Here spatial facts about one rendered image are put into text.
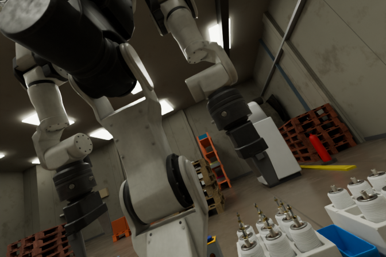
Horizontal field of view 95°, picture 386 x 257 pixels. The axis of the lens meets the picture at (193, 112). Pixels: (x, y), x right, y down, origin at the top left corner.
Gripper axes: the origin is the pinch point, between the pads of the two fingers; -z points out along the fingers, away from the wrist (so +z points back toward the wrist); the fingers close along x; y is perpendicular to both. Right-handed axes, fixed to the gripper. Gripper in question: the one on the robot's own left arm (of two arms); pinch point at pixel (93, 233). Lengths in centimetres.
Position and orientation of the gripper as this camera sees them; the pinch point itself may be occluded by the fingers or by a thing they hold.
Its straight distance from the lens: 62.6
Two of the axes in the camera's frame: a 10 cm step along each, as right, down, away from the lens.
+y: -9.0, 4.3, 0.5
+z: -4.2, -9.0, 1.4
